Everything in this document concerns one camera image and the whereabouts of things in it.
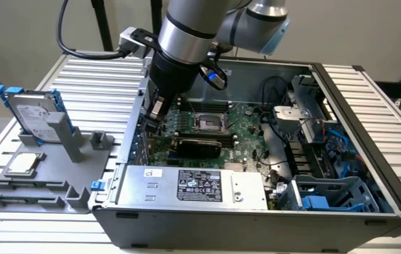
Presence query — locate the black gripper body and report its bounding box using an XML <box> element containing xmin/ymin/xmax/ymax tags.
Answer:
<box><xmin>149</xmin><ymin>51</ymin><xmax>202</xmax><ymax>98</ymax></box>

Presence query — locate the blue and silver USB plug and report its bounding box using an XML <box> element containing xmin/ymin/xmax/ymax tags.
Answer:
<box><xmin>200</xmin><ymin>66</ymin><xmax>229</xmax><ymax>91</ymax></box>

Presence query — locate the CPU socket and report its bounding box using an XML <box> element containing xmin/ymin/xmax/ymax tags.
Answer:
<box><xmin>192</xmin><ymin>112</ymin><xmax>233</xmax><ymax>136</ymax></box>

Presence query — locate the black stand pole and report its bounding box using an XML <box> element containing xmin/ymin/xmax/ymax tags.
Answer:
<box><xmin>150</xmin><ymin>0</ymin><xmax>164</xmax><ymax>37</ymax></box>
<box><xmin>91</xmin><ymin>0</ymin><xmax>115</xmax><ymax>52</ymax></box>

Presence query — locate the silver power supply unit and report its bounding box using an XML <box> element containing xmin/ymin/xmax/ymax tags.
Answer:
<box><xmin>117</xmin><ymin>165</ymin><xmax>270</xmax><ymax>211</ymax></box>

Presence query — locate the grey plastic parts rack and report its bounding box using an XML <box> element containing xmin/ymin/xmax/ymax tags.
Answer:
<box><xmin>0</xmin><ymin>112</ymin><xmax>121</xmax><ymax>214</ymax></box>

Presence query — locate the green motherboard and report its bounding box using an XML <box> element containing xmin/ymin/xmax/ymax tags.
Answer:
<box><xmin>146</xmin><ymin>99</ymin><xmax>273</xmax><ymax>173</ymax></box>

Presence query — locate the silver chipset heatsink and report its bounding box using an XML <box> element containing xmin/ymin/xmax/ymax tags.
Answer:
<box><xmin>225</xmin><ymin>162</ymin><xmax>246</xmax><ymax>173</ymax></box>

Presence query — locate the silver CPU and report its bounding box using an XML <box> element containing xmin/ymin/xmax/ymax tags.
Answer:
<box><xmin>3</xmin><ymin>152</ymin><xmax>47</xmax><ymax>178</ymax></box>

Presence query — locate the grey metal drive cage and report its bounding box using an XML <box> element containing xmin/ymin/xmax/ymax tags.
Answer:
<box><xmin>270</xmin><ymin>75</ymin><xmax>340</xmax><ymax>145</ymax></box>

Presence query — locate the open black PC case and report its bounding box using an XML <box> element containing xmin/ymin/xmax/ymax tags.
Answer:
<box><xmin>91</xmin><ymin>56</ymin><xmax>401</xmax><ymax>251</ymax></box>

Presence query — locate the blue-grey plastic disk bay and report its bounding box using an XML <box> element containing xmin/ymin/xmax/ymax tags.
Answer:
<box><xmin>289</xmin><ymin>174</ymin><xmax>381</xmax><ymax>213</ymax></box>

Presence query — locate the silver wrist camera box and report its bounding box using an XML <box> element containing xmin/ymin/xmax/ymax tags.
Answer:
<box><xmin>118</xmin><ymin>26</ymin><xmax>155</xmax><ymax>59</ymax></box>

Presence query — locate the black wire in case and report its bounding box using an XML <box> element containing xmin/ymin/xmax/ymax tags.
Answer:
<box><xmin>261</xmin><ymin>76</ymin><xmax>289</xmax><ymax>113</ymax></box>

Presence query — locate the thick black camera cable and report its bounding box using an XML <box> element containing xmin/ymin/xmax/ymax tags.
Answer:
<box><xmin>57</xmin><ymin>0</ymin><xmax>131</xmax><ymax>60</ymax></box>

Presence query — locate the hard disk with blue bracket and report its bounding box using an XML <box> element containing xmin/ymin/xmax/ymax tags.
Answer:
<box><xmin>0</xmin><ymin>85</ymin><xmax>73</xmax><ymax>146</ymax></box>

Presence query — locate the blue SATA wire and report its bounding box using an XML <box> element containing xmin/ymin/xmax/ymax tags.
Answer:
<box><xmin>322</xmin><ymin>126</ymin><xmax>361</xmax><ymax>171</ymax></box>

